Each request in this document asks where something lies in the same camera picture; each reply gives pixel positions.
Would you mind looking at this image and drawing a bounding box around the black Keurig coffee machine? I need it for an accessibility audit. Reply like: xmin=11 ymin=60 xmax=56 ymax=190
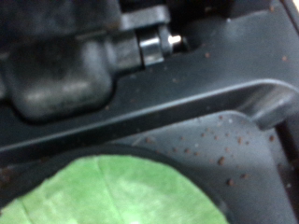
xmin=0 ymin=0 xmax=299 ymax=224

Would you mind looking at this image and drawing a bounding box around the green-lidded coffee pod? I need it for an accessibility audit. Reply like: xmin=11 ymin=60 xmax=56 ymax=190
xmin=0 ymin=154 xmax=231 ymax=224

